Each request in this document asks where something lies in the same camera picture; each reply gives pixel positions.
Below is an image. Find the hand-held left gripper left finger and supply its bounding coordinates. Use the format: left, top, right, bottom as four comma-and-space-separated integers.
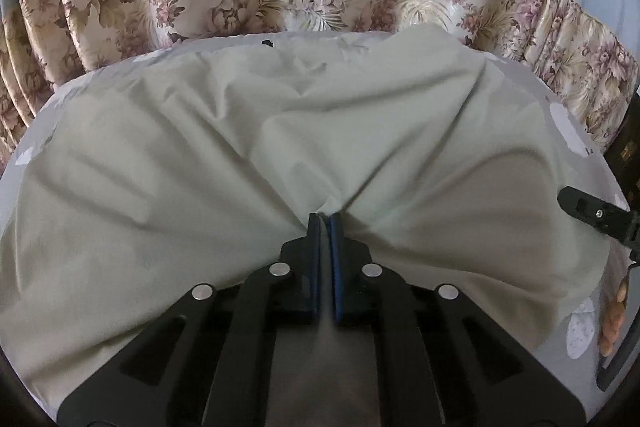
56, 213, 324, 427

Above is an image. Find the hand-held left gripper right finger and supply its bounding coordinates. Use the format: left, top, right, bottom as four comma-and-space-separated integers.
327, 214, 586, 427

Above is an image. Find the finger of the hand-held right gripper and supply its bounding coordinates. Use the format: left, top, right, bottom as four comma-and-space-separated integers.
557, 185, 640, 254

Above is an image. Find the beige garment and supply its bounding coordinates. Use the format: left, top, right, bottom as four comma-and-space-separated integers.
0, 27, 614, 427

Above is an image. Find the person's right hand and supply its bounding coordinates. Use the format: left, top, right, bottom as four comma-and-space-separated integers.
599, 276, 629, 356

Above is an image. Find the dark wooden cabinet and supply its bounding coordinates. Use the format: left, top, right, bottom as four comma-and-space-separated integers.
602, 124, 640, 210

